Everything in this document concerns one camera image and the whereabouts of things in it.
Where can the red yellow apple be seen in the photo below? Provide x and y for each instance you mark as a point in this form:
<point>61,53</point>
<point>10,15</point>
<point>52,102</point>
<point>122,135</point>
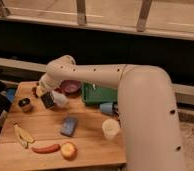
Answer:
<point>68,151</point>

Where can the wooden table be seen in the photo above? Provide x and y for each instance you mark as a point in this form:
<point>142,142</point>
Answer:
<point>44,125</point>

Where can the green plastic tray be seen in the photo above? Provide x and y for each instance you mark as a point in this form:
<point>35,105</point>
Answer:
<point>94,95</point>

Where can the purple bowl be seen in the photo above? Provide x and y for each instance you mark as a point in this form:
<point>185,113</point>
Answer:
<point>70,86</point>

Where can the white plastic cup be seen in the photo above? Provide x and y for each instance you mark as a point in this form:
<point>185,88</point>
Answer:
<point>110,128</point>

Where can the blue object behind table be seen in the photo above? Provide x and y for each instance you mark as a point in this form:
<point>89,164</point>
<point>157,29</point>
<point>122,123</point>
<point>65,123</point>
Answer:
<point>10,94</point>

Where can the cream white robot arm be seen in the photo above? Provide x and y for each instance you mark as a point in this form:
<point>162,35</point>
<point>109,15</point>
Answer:
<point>147,107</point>

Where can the yellow banana peel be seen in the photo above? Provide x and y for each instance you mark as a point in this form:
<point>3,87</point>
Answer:
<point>23,137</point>

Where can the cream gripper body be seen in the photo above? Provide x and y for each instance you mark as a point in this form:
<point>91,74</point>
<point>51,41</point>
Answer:
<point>47,84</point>

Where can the small dark lidded jar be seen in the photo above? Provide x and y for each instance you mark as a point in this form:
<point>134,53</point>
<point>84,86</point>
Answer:
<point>25,105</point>

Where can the red sausage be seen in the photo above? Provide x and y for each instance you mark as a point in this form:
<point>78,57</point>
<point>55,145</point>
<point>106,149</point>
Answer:
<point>46,150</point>

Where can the red bowl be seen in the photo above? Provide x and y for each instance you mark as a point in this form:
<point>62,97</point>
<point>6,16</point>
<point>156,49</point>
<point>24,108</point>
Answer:
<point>58,90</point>

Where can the light blue cup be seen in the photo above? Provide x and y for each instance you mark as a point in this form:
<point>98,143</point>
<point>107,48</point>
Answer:
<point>107,108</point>

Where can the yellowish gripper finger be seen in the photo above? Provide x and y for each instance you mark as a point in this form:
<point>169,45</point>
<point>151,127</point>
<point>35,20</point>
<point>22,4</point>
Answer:
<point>39,91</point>

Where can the blue sponge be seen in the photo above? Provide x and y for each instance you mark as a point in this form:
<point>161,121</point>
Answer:
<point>69,125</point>

